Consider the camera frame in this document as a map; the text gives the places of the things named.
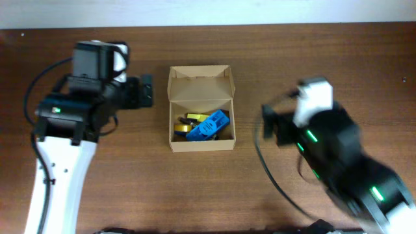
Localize yellow highlighter pen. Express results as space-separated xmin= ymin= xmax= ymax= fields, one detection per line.
xmin=186 ymin=113 xmax=209 ymax=122

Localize brown cardboard box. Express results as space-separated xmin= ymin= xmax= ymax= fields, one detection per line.
xmin=167 ymin=65 xmax=236 ymax=153

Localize black whiteboard marker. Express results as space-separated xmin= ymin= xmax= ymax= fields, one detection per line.
xmin=178 ymin=117 xmax=197 ymax=127

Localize yellow adhesive tape roll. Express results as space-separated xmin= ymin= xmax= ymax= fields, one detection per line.
xmin=174 ymin=123 xmax=192 ymax=133

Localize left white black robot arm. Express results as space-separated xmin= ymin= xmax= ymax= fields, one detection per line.
xmin=25 ymin=40 xmax=153 ymax=233

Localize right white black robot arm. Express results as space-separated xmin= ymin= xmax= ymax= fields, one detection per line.
xmin=262 ymin=103 xmax=415 ymax=233

